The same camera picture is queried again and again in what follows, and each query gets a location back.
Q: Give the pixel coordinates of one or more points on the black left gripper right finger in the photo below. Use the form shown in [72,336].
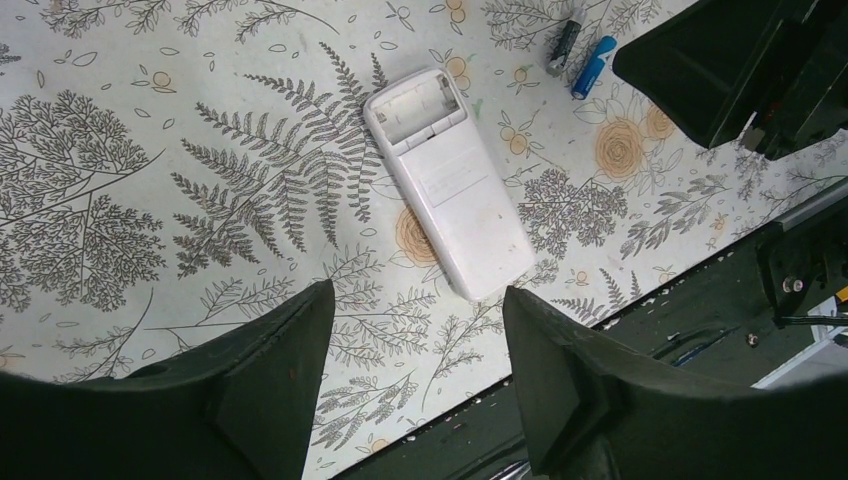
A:
[593,408]

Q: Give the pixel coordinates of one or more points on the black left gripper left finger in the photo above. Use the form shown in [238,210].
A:
[240,406]

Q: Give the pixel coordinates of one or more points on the blue battery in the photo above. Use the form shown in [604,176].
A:
[593,67]

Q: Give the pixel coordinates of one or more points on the white remote control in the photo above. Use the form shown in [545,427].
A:
[441,164]

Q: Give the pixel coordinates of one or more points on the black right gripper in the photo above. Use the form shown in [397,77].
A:
[716,63]

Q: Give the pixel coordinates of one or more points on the black battery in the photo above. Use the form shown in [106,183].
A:
[565,43]

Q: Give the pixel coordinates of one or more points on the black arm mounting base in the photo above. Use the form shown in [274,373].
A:
[733,318]

